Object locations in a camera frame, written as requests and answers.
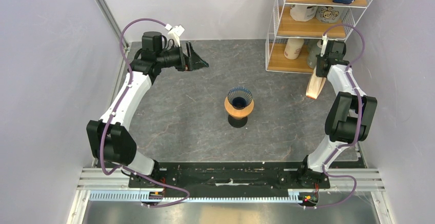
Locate wooden holder block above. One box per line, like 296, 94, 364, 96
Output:
306, 67, 327, 99

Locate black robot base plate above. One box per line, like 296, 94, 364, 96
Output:
96, 160, 366, 199

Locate white wire shelf rack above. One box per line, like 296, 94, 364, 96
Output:
265, 0, 373, 73

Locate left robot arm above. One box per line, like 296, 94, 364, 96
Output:
86, 31, 209, 188

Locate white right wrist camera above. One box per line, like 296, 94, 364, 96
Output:
320, 33, 329, 57

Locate white jar with label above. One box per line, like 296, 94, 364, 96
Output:
290, 5, 318, 22

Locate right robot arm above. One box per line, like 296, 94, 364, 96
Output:
296, 38, 378, 188

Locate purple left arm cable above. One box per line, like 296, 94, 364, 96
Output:
98, 18, 191, 209

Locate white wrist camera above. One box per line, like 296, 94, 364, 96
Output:
164, 24, 185, 48
320, 33, 329, 57

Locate white bottle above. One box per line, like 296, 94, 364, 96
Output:
284, 38, 304, 59

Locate blue coffee filter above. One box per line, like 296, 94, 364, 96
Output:
227, 87, 253, 110

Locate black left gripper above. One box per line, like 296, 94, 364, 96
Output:
156, 42, 208, 72

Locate green spray bottle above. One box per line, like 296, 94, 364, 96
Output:
306, 39, 322, 69

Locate orange coffee dripper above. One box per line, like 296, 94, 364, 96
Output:
224, 98, 254, 128

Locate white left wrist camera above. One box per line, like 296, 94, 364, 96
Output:
164, 24, 185, 48

